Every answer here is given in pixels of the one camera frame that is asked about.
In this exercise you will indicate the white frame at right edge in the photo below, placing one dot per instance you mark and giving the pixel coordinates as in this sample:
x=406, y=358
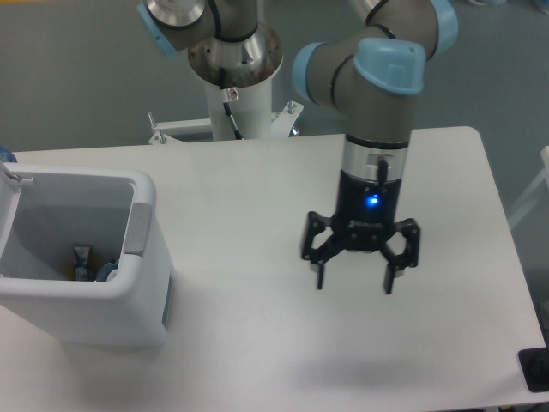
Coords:
x=531, y=195

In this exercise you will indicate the white trash can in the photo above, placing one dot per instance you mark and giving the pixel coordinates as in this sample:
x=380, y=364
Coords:
x=45, y=212

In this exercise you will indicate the black device at table corner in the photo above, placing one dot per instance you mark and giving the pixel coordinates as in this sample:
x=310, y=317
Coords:
x=534, y=364

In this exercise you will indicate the clear plastic water bottle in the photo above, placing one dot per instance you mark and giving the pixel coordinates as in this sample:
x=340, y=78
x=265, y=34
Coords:
x=107, y=272

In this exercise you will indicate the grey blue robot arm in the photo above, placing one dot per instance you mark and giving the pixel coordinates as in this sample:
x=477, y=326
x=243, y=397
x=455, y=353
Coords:
x=373, y=78

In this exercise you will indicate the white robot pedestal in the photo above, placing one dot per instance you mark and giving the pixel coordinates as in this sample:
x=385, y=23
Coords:
x=237, y=79

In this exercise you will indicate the trash inside can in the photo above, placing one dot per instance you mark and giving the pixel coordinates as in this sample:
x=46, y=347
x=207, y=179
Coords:
x=84, y=267

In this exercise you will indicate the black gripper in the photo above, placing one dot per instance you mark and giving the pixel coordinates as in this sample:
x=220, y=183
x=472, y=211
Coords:
x=364, y=220

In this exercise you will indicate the blue object at left edge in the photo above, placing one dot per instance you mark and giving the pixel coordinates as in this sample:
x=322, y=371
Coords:
x=7, y=156

